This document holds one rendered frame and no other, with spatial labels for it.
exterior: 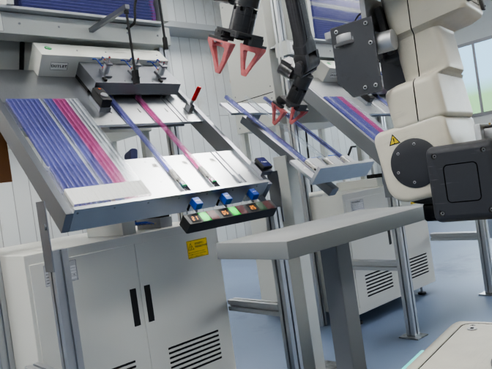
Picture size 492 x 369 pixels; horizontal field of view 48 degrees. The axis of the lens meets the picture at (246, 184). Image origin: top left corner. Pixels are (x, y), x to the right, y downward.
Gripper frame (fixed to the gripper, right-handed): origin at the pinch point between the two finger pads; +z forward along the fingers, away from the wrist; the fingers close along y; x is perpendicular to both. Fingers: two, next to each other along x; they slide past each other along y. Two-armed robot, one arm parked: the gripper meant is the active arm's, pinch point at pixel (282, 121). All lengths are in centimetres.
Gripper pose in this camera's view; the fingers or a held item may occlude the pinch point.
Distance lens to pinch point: 201.0
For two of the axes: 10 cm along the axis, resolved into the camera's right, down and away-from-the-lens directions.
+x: 6.3, 5.9, -5.0
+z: -3.8, 8.0, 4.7
